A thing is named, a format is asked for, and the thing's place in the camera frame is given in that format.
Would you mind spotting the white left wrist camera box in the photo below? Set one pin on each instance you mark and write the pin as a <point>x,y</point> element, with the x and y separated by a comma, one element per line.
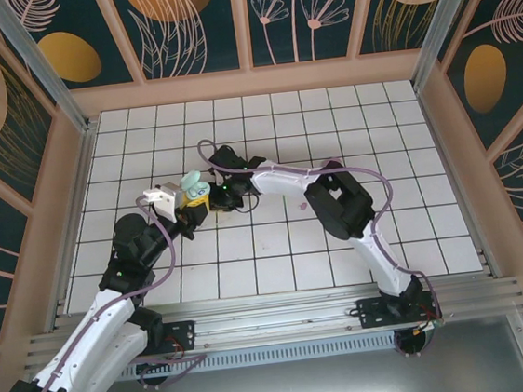
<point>166,201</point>

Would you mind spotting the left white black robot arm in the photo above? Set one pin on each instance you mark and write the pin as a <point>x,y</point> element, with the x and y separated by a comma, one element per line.
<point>93,326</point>

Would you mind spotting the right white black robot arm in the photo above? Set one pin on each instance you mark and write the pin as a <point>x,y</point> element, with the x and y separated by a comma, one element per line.
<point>337,206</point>

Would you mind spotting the green earbud charging case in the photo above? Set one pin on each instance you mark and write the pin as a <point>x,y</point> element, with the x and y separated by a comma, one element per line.
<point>191,181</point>

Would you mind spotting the aluminium corner post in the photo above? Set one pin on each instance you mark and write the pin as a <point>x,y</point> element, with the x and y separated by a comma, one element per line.
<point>440,23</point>
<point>43,74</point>

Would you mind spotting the grey metal sheet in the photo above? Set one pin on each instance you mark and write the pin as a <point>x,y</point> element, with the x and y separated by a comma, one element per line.
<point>282,390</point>

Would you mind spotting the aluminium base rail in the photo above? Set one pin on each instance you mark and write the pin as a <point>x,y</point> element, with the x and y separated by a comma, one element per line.
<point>274,316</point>

